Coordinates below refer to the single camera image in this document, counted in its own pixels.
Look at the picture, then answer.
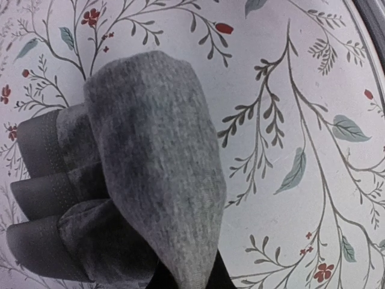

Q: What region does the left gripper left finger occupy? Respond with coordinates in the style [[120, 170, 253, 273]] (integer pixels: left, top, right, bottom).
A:
[[146, 262, 179, 289]]

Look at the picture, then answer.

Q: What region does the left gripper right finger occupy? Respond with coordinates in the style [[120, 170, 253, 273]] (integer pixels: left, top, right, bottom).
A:
[[207, 251, 236, 289]]

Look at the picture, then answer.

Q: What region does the floral table cloth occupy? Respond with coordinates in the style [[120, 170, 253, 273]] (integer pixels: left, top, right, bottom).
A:
[[1, 1, 384, 288]]

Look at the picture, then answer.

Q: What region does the grey boxer briefs lettered band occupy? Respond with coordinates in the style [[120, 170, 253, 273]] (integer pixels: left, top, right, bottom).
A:
[[6, 51, 226, 288]]

